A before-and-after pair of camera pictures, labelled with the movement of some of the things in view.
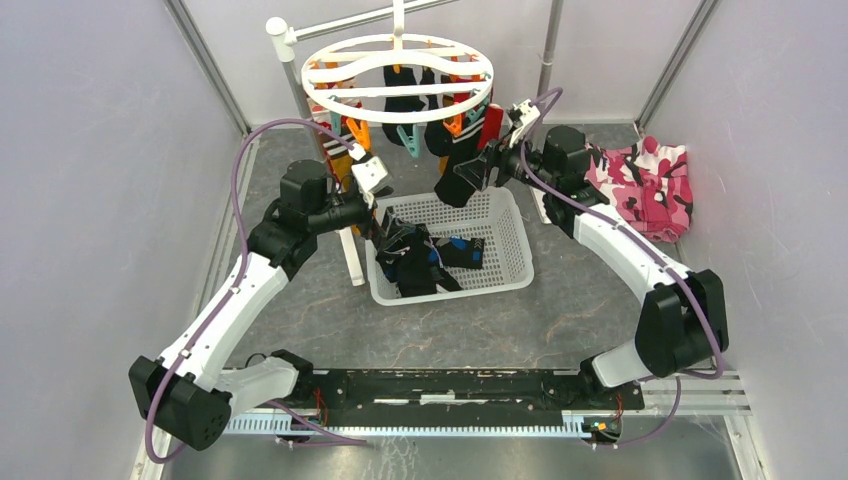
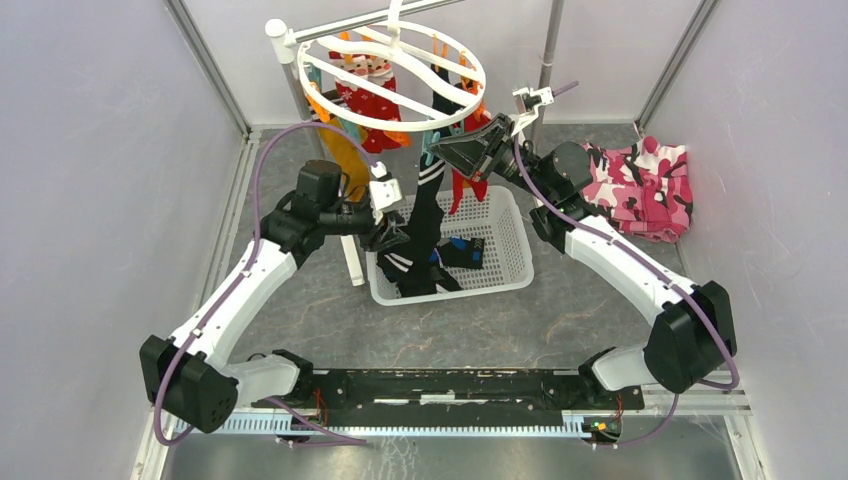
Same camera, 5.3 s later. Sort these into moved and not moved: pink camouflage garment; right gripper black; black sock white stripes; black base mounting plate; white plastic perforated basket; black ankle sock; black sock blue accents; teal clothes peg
Moved: teal clothes peg; black ankle sock; black sock white stripes
Not moved: black sock blue accents; black base mounting plate; white plastic perforated basket; right gripper black; pink camouflage garment
